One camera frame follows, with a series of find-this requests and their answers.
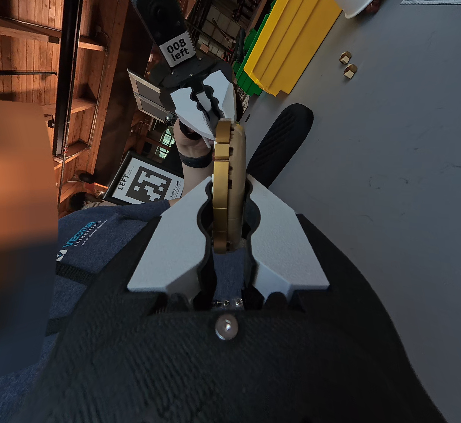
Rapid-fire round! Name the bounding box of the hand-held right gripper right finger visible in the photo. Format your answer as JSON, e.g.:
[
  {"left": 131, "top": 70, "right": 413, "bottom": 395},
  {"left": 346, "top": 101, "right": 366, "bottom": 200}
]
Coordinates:
[{"left": 246, "top": 174, "right": 330, "bottom": 303}]

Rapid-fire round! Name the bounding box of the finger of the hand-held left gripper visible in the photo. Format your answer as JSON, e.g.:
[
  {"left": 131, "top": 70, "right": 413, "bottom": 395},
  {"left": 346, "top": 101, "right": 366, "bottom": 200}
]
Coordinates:
[
  {"left": 196, "top": 69, "right": 237, "bottom": 122},
  {"left": 169, "top": 85, "right": 221, "bottom": 149}
]

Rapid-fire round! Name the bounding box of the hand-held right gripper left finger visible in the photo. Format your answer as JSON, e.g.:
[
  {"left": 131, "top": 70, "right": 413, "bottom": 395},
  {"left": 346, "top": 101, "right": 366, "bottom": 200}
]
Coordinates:
[{"left": 127, "top": 176, "right": 216, "bottom": 301}]

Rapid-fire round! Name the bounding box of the round gold lego model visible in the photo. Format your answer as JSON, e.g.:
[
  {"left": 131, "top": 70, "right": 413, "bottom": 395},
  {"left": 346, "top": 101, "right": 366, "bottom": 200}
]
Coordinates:
[{"left": 212, "top": 119, "right": 248, "bottom": 255}]

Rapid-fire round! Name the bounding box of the person's left hand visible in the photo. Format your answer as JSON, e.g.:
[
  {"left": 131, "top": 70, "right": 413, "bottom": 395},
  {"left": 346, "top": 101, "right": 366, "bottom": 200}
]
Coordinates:
[{"left": 174, "top": 119, "right": 214, "bottom": 158}]

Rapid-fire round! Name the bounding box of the green plastic bin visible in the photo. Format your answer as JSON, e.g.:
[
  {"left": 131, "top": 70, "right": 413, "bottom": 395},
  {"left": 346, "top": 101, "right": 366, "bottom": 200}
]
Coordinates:
[{"left": 231, "top": 12, "right": 271, "bottom": 98}]

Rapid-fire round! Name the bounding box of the black wristband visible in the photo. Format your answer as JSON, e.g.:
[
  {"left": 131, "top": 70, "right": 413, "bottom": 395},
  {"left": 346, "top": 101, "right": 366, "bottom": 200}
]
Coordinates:
[{"left": 178, "top": 151, "right": 213, "bottom": 168}]

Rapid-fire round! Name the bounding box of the black framed marker sign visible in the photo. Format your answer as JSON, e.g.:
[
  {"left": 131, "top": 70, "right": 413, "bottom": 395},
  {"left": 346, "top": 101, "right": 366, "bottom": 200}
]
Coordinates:
[{"left": 102, "top": 149, "right": 186, "bottom": 208}]

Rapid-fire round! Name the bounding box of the yellow plastic bin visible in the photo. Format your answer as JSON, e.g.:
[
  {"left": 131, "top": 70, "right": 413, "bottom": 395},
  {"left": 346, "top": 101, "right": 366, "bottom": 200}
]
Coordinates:
[{"left": 243, "top": 0, "right": 343, "bottom": 97}]

